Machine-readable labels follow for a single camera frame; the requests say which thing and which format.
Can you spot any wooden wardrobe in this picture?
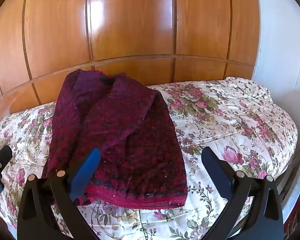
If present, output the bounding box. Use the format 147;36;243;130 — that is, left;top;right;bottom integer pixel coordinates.
0;0;262;120

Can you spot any floral bedspread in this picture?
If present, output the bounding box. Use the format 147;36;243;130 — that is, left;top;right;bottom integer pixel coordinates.
0;77;298;240

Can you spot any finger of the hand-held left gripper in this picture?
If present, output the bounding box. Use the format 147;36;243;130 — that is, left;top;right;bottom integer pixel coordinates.
0;145;13;179

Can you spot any red patterned cloth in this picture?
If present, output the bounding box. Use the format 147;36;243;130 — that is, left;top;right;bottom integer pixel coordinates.
284;197;300;234

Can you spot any maroon knitted sweater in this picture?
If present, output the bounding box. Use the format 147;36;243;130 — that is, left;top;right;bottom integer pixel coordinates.
41;70;188;209

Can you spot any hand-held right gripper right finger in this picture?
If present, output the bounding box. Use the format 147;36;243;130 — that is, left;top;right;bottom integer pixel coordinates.
201;146;284;240

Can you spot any dark metal frame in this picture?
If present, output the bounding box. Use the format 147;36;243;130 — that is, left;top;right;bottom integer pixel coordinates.
277;147;300;228

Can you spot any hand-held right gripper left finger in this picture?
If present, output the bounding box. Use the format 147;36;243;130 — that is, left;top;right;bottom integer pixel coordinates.
17;148;101;240

